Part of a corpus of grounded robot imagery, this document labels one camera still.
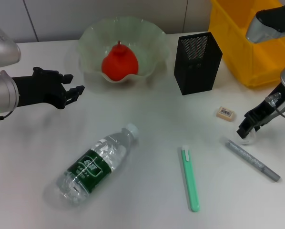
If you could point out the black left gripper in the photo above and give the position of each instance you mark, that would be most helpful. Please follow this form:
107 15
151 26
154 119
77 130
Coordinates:
37 90

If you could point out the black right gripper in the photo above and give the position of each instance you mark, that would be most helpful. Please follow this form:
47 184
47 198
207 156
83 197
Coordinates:
261 113

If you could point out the red-orange toy orange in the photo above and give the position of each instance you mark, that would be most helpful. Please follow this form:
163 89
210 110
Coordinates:
119 63

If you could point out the clear green-label water bottle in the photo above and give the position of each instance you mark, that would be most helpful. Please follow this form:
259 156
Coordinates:
92 164

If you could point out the beige barcode eraser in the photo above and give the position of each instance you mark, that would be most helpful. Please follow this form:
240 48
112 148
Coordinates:
226 114

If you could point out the grey marker pen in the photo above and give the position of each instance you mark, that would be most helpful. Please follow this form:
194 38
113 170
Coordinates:
252 159

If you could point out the green pen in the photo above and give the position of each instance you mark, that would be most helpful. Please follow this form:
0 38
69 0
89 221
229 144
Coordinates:
191 181

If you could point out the black mesh pen holder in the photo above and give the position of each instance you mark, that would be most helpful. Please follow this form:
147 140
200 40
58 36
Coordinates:
195 71

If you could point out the green glass fruit plate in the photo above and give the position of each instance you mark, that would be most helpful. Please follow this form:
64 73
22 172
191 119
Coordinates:
147 47

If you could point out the yellow plastic bin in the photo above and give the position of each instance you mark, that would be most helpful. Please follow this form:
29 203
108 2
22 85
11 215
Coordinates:
228 35

